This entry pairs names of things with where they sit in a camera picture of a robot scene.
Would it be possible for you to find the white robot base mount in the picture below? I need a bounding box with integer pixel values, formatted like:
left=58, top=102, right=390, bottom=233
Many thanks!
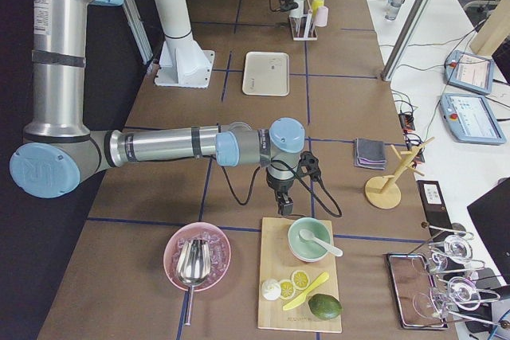
left=155, top=0, right=215, bottom=88

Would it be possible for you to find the white garlic bulb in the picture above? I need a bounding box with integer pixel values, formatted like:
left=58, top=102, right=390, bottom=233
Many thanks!
left=261, top=279, right=281, bottom=301

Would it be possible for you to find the bamboo cutting board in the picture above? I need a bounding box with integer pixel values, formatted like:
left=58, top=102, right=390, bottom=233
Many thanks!
left=257, top=217, right=343, bottom=334

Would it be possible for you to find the teach pendant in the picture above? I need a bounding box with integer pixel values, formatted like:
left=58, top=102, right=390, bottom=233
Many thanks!
left=445, top=50, right=495, bottom=96
left=440, top=93, right=507, bottom=145

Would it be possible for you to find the metal ice scoop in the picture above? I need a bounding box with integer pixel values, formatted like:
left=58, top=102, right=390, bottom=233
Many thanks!
left=176, top=239, right=211, bottom=326

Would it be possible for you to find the green avocado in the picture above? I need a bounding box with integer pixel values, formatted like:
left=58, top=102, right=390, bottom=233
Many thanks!
left=308, top=294, right=343, bottom=320

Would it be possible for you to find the yellow cup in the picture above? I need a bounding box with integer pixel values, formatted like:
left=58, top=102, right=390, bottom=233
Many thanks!
left=312, top=0, right=325, bottom=15

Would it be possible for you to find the lemon slice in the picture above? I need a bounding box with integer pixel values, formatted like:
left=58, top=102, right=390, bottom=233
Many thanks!
left=278, top=279, right=296, bottom=300
left=290, top=270, right=311, bottom=291

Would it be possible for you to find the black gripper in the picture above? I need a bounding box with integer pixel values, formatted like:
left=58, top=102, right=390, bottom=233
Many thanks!
left=266, top=168, right=296, bottom=216
left=277, top=0, right=299, bottom=12

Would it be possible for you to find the cream rabbit tray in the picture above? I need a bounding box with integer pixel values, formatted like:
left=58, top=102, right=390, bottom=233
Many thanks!
left=241, top=51, right=290, bottom=96

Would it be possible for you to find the wine glass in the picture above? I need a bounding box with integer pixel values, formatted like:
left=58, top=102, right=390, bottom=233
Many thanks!
left=412, top=276, right=501, bottom=322
left=411, top=234, right=485, bottom=276

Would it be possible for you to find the pink bowl with ice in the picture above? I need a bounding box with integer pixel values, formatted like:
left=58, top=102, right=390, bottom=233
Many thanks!
left=163, top=221, right=232, bottom=292

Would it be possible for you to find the far teach pendant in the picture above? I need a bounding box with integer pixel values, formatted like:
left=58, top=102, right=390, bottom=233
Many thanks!
left=445, top=50, right=495, bottom=96

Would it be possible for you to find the wooden mug tree stand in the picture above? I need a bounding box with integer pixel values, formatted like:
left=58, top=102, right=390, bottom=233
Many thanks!
left=364, top=137, right=434, bottom=209

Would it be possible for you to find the pink cup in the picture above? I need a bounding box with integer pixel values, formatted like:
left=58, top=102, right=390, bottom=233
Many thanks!
left=313, top=6, right=329, bottom=28

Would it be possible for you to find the white wire cup rack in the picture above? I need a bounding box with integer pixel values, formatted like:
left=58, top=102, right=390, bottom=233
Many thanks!
left=288, top=0, right=318, bottom=41

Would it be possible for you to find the white spoon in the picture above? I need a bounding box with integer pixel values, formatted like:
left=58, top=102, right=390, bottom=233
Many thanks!
left=299, top=229, right=343, bottom=257

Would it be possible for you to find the near teach pendant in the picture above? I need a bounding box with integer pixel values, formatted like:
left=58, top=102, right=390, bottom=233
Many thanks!
left=440, top=93, right=507, bottom=145

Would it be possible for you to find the aluminium frame post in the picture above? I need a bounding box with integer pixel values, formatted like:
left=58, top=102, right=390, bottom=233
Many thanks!
left=381, top=0, right=431, bottom=81

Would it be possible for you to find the grey folded cloth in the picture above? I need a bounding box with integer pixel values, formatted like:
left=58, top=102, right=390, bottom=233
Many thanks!
left=354, top=138, right=386, bottom=170

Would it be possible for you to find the yellow plastic knife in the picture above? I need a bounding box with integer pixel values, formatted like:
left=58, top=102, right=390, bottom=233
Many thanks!
left=282, top=272, right=330, bottom=311

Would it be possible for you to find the green bowl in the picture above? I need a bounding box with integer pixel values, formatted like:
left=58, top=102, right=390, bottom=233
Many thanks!
left=287, top=217, right=334, bottom=264

